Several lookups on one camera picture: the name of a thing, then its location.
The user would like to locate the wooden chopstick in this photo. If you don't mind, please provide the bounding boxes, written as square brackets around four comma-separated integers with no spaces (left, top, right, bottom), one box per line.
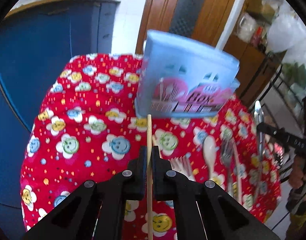
[146,114,153,240]
[231,138,242,205]

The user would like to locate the silver metal fork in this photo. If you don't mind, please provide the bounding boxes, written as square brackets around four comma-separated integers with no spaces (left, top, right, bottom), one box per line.
[221,139,234,197]

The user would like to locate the wooden side shelf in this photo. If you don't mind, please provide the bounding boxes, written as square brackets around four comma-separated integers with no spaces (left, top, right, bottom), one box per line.
[224,0,285,107]

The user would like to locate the white plastic fork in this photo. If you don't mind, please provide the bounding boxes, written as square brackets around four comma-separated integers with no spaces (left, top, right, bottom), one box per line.
[169,156,195,181]

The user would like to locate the white plastic spoon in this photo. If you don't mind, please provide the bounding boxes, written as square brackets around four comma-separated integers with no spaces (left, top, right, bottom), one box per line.
[202,135,216,179]

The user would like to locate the light blue utensil holder box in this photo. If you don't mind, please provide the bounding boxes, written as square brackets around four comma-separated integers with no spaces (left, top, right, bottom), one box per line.
[135,30,240,118]

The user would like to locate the blue kitchen cabinet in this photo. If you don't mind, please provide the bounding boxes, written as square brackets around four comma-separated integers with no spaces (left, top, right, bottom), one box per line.
[0,0,118,239]

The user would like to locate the wooden door with glass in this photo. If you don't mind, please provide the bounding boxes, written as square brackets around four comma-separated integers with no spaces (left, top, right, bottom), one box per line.
[136,0,236,54]

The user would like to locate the red smiley flower tablecloth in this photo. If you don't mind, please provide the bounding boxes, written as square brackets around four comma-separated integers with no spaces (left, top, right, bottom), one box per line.
[20,54,281,229]

